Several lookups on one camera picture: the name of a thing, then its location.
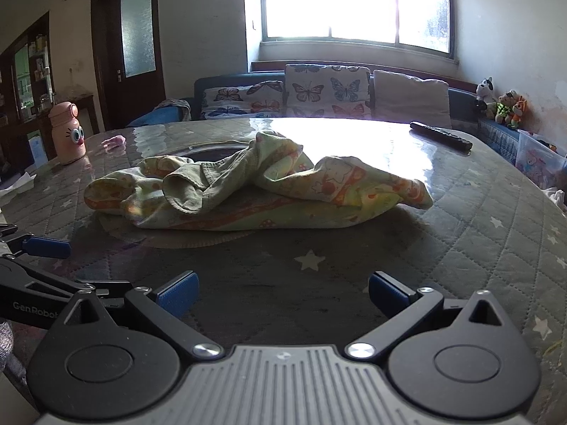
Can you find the small pink object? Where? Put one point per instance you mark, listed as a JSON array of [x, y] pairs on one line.
[[114, 142]]

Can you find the clear plastic storage bin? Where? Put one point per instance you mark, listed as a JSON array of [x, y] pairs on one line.
[[538, 159]]

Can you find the black and white plush cow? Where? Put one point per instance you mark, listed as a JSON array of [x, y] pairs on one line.
[[485, 93]]

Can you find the black round glass plate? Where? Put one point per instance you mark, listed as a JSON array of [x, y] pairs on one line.
[[208, 152]]

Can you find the dark wooden display cabinet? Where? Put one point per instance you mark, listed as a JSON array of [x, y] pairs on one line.
[[22, 133]]

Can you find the dark wooden door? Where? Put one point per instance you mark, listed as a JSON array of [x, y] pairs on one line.
[[106, 53]]

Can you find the black remote control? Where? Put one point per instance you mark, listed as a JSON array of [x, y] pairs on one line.
[[443, 136]]

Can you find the plush bear in green vest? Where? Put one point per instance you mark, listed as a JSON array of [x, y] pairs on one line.
[[505, 108]]

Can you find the light blue box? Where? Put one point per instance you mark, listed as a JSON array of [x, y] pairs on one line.
[[37, 150]]

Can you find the white pink garment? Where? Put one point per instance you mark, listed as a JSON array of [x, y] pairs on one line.
[[556, 199]]

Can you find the window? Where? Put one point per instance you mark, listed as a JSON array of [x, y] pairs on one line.
[[332, 0]]

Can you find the beige cushion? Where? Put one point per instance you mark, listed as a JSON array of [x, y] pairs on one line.
[[412, 97]]

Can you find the blue blanket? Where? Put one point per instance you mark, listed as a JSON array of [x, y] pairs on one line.
[[146, 118]]

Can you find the dark blue sofa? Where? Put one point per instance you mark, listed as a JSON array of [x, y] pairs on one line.
[[460, 102]]

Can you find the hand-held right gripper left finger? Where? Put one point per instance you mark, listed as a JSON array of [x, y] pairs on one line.
[[177, 295]]

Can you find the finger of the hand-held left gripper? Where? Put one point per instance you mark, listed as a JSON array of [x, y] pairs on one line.
[[46, 248], [53, 280]]

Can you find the wooden side cabinet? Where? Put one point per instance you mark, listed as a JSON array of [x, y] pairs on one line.
[[86, 110]]

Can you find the square butterfly print cushion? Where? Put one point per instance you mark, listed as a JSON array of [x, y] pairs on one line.
[[323, 88]]

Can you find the wide butterfly print cushion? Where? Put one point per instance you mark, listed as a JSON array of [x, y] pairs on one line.
[[239, 97]]

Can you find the grey patterned cloth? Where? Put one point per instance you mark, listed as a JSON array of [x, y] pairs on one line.
[[175, 107]]

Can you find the pink cartoon face bottle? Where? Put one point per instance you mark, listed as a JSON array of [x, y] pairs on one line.
[[66, 141]]

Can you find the white paper sheet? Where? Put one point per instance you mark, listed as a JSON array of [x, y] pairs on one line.
[[15, 186]]

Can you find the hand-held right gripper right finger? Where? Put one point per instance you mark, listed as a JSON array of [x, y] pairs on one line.
[[390, 295]]

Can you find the orange plush toy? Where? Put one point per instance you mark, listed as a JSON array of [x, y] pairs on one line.
[[519, 113]]

